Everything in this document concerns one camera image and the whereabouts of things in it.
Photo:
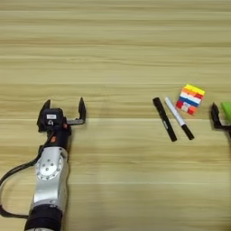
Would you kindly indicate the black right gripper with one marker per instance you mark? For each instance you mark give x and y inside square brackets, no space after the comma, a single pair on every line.
[226,130]

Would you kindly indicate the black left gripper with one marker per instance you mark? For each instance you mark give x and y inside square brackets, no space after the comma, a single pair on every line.
[58,136]

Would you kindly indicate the multicolour puzzle cube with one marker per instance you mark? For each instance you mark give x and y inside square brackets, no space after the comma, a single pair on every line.
[191,99]

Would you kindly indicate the white marker with black cap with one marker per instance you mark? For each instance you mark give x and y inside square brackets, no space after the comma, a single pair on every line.
[177,115]

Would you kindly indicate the all black marker pen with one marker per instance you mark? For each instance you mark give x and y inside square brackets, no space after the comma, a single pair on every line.
[164,118]

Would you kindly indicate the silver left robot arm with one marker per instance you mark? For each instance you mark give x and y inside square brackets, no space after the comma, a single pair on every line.
[49,183]

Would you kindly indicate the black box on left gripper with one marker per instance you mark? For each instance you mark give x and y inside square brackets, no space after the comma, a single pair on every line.
[52,118]

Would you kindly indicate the green rectangular block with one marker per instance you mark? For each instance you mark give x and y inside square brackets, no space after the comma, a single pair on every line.
[227,110]

